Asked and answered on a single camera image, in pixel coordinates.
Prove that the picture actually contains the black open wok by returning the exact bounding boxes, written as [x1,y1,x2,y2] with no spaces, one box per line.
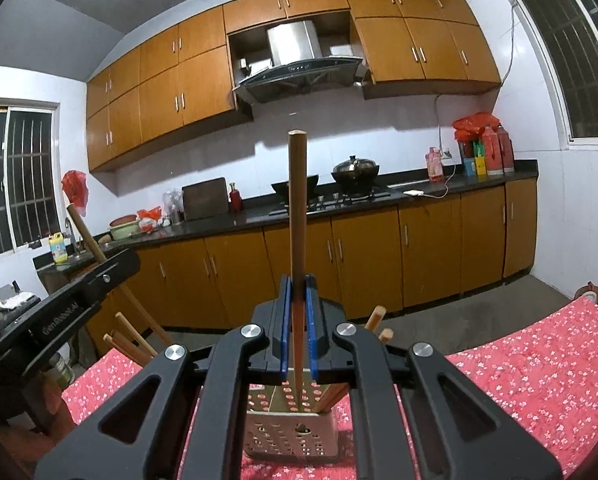
[271,174,320,198]

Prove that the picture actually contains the large barred window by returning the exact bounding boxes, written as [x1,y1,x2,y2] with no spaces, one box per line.
[499,0,598,150]

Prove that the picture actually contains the green basin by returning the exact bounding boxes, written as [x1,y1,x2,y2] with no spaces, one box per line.
[109,214,142,241]

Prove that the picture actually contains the red thermos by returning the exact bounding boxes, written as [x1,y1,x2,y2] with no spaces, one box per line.
[480,127,500,176]
[496,126,516,173]

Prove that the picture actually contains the black kitchen countertop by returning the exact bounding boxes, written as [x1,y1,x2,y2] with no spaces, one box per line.
[33,159,538,273]

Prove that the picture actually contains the pink bottle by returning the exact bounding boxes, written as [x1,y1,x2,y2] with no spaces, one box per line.
[425,146,446,183]

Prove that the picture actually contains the grey perforated utensil holder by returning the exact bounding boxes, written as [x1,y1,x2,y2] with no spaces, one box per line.
[243,367,340,467]

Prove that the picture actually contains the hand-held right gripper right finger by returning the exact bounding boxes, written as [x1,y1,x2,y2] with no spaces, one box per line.
[305,274,562,480]

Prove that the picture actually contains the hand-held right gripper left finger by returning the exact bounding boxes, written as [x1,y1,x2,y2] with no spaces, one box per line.
[34,274,294,480]

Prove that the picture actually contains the clear plastic bag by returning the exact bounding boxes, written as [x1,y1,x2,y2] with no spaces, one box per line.
[162,189,186,226]

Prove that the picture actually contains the orange lower kitchen cabinets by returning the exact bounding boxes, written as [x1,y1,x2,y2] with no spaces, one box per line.
[39,177,538,331]

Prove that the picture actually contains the yellow detergent bottle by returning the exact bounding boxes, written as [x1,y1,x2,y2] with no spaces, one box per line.
[49,232,70,265]

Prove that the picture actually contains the colourful seasoning packets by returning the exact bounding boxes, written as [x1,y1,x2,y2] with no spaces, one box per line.
[461,140,488,177]

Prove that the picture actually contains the red crumpled plastic bag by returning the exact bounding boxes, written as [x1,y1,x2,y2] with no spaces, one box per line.
[137,206,164,233]

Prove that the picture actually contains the small barred window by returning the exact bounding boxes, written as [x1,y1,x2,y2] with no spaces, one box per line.
[0,99,62,257]

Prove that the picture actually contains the small brown pot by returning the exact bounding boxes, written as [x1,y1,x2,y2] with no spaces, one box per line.
[574,280,598,311]

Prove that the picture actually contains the large red plastic bag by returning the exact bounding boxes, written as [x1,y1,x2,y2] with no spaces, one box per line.
[453,112,502,143]

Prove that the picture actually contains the white wall cable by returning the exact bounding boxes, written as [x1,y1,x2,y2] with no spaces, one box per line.
[411,2,522,200]

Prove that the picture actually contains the gas stove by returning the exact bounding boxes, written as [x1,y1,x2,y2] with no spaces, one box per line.
[269,185,392,216]

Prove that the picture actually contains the red hanging plastic bag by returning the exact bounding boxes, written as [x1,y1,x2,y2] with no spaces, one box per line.
[61,170,88,217]

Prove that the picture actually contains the white rag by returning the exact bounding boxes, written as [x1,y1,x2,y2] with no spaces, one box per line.
[0,292,40,312]

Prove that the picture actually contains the red floral tablecloth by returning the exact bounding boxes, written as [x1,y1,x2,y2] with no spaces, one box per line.
[61,296,598,480]

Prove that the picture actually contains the steel range hood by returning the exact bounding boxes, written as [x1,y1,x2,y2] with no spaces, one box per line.
[233,19,370,106]

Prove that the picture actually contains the metal faucet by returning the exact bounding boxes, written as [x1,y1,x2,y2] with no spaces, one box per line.
[65,217,82,256]

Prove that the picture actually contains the dark cutting board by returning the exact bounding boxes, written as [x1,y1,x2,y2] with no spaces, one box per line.
[182,177,230,221]

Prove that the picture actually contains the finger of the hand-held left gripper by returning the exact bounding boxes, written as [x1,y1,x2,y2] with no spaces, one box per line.
[81,249,141,311]

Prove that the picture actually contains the person's left hand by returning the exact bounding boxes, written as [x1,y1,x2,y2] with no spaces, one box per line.
[0,377,80,468]

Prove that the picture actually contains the orange upper kitchen cabinets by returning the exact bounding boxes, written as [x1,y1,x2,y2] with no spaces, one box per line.
[85,0,502,173]

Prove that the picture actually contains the black wok with lid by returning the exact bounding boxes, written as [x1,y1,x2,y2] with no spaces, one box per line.
[331,155,380,193]

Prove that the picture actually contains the orange kitchen cabinets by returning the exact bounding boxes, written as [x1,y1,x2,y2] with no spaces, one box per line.
[85,0,502,173]
[39,177,538,331]

